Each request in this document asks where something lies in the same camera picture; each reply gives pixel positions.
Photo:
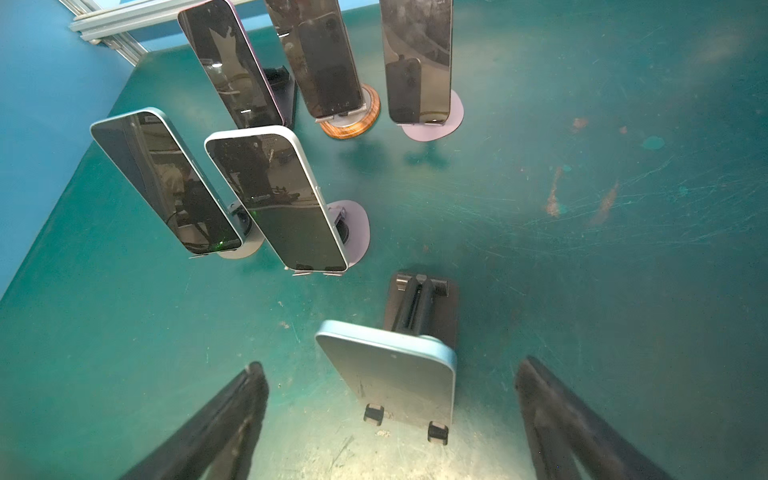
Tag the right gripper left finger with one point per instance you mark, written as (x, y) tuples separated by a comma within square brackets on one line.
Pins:
[(218, 442)]

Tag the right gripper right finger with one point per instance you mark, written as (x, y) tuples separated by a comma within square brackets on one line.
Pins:
[(566, 437)]

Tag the black folding phone stand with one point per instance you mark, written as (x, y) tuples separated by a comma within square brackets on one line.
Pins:
[(422, 306)]

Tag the white-edged phone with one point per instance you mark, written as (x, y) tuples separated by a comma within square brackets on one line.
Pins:
[(267, 169)]

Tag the grey round stand front left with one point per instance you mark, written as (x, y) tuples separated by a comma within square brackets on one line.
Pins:
[(246, 237)]

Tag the grey round stand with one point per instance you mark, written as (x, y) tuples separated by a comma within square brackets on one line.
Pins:
[(246, 237), (434, 131), (354, 231)]

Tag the grey round stand front middle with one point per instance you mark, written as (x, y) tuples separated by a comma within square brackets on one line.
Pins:
[(354, 231)]

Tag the light blue phone front left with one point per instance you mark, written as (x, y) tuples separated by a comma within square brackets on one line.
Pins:
[(146, 148)]

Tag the grey round stand back right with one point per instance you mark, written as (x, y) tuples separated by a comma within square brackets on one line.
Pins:
[(434, 131)]

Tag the round wooden phone stand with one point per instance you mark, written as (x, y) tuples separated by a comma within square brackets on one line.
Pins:
[(354, 123)]

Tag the black stand back left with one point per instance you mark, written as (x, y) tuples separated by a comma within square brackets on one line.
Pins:
[(283, 87)]

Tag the pink-edged phone back left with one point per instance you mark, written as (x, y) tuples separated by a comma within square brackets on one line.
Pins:
[(219, 41)]

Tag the dark phone back right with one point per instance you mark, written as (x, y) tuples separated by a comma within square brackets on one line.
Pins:
[(417, 48)]

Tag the dark phone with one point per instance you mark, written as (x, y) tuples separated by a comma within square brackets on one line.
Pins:
[(315, 42), (417, 48)]

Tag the dark phone back middle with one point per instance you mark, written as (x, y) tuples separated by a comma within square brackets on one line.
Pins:
[(315, 42)]

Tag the horizontal aluminium frame bar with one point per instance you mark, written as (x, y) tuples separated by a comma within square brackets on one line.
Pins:
[(112, 26)]

